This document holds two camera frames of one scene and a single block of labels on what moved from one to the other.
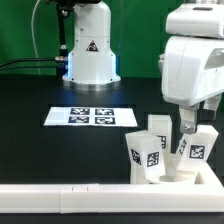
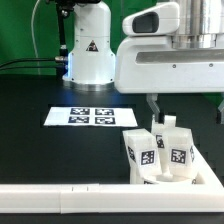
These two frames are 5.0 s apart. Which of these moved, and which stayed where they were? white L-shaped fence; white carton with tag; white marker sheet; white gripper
Moved: white gripper; white carton with tag
Stayed: white L-shaped fence; white marker sheet
